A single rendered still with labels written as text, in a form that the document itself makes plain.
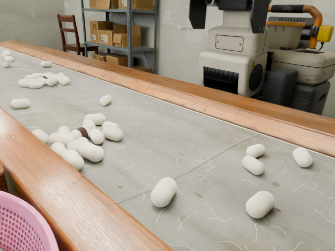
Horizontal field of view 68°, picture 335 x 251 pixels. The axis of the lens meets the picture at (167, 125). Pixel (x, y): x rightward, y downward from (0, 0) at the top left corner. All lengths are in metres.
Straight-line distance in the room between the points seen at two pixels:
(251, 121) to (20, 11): 5.08
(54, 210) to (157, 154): 0.17
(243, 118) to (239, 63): 0.49
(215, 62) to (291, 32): 0.39
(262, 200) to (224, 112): 0.27
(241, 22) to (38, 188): 0.91
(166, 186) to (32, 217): 0.12
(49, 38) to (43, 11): 0.47
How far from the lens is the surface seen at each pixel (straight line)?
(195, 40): 2.95
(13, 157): 0.34
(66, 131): 0.41
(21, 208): 0.25
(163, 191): 0.26
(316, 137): 0.46
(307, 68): 1.18
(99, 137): 0.38
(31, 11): 5.42
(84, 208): 0.24
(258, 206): 0.27
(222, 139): 0.42
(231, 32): 1.02
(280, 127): 0.47
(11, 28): 5.32
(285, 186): 0.34
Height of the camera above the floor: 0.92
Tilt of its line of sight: 23 degrees down
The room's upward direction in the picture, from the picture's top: 3 degrees clockwise
